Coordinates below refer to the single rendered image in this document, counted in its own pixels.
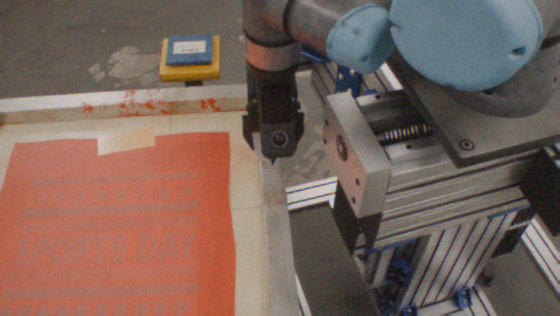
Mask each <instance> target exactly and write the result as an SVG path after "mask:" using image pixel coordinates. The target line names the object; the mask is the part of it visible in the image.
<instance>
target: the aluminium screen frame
mask: <svg viewBox="0 0 560 316"><path fill-rule="evenodd" d="M248 103H249V102H248V94H247V84H231V85H210V86H194V87H189V88H170V89H149V90H130V91H110V92H98V93H90V94H71V95H52V96H33V97H27V98H15V99H0V125H6V124H23V123H40V122H58V121H76V120H94V119H113V118H125V117H132V116H151V115H170V114H189V113H209V112H228V111H246V105H247V104H248ZM259 165H260V178H261V191H262V204H263V217H264V229H265V243H266V255H267V268H268V280H269V293H270V305H271V316H300V312H299V304H298V296H297V288H296V287H297V279H296V271H295V262H294V254H293V245H292V237H291V228H290V220H289V211H288V203H287V195H286V186H285V178H284V169H283V160H281V161H280V163H278V164H277V165H268V164H267V163H265V162H264V161H263V160H261V159H260V158H259Z"/></svg>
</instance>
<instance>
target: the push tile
mask: <svg viewBox="0 0 560 316"><path fill-rule="evenodd" d="M212 63H213V34H196V35H173V36H169V40H168V49H167V55H166V59H165V65H166V66H176V65H196V64H212Z"/></svg>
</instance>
